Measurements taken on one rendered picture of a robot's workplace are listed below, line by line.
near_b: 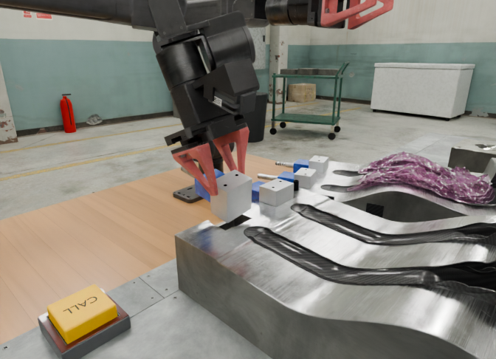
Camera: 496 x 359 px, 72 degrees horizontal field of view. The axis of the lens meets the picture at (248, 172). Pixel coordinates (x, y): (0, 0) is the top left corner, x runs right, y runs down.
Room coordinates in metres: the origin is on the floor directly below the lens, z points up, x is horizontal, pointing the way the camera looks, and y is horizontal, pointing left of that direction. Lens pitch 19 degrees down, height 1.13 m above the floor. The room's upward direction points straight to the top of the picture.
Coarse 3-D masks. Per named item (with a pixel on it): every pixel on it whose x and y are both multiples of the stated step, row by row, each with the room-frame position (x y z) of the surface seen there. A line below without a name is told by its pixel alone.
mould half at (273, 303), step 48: (192, 240) 0.40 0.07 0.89; (240, 240) 0.40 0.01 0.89; (336, 240) 0.41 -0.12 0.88; (192, 288) 0.39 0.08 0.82; (240, 288) 0.33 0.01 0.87; (288, 288) 0.31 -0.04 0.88; (336, 288) 0.30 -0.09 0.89; (384, 288) 0.28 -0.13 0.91; (432, 288) 0.25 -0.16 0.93; (288, 336) 0.28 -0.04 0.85; (336, 336) 0.25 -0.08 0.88; (384, 336) 0.22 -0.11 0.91; (432, 336) 0.20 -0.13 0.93; (480, 336) 0.19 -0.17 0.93
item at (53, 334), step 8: (120, 312) 0.34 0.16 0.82; (40, 320) 0.33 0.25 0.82; (112, 320) 0.33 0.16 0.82; (48, 328) 0.32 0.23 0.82; (104, 328) 0.32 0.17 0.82; (56, 336) 0.31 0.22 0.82; (88, 336) 0.31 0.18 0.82; (56, 344) 0.30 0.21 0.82; (64, 344) 0.30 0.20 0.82; (72, 344) 0.30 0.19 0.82
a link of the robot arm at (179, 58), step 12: (192, 36) 0.50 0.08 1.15; (204, 36) 0.49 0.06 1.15; (168, 48) 0.46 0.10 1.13; (180, 48) 0.47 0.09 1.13; (192, 48) 0.48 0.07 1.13; (204, 48) 0.48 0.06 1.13; (168, 60) 0.46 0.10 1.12; (180, 60) 0.46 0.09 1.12; (192, 60) 0.47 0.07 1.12; (204, 60) 0.51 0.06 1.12; (168, 72) 0.46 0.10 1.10; (180, 72) 0.46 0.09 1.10; (192, 72) 0.46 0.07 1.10; (204, 72) 0.48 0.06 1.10; (168, 84) 0.47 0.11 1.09
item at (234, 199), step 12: (216, 180) 0.45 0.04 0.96; (228, 180) 0.45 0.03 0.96; (240, 180) 0.45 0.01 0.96; (204, 192) 0.47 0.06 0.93; (228, 192) 0.43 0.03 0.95; (240, 192) 0.44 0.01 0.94; (216, 204) 0.45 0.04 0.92; (228, 204) 0.43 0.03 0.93; (240, 204) 0.45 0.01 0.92; (228, 216) 0.43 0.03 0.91
